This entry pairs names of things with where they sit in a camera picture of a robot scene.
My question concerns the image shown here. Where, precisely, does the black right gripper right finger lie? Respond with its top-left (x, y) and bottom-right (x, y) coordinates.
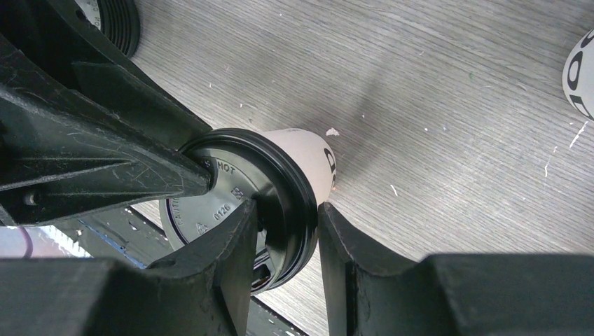
top-left (319, 203), bottom-right (593, 335)

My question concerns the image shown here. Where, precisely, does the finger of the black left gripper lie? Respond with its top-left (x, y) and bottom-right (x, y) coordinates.
top-left (1, 38), bottom-right (210, 226)
top-left (42, 1), bottom-right (212, 150)

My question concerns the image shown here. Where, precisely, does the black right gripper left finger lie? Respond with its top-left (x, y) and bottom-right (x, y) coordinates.
top-left (1, 200), bottom-right (258, 335)

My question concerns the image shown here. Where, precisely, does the white paper coffee cup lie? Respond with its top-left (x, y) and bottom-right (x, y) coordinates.
top-left (562, 29), bottom-right (593, 120)

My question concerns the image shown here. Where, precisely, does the stack of black cup lids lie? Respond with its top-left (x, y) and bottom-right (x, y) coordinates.
top-left (76, 0), bottom-right (141, 58)

